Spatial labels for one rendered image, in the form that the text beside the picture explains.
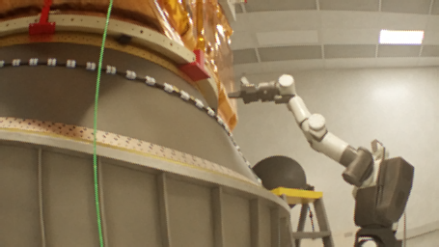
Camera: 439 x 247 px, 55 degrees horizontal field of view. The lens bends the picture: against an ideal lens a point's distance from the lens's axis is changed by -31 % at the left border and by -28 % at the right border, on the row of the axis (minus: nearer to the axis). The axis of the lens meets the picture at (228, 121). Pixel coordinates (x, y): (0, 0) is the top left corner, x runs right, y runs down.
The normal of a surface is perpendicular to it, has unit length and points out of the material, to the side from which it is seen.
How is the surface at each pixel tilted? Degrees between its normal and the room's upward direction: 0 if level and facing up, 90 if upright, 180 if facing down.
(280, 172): 90
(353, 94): 90
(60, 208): 90
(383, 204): 82
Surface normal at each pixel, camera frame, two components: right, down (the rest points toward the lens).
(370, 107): -0.16, -0.36
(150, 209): 0.64, -0.31
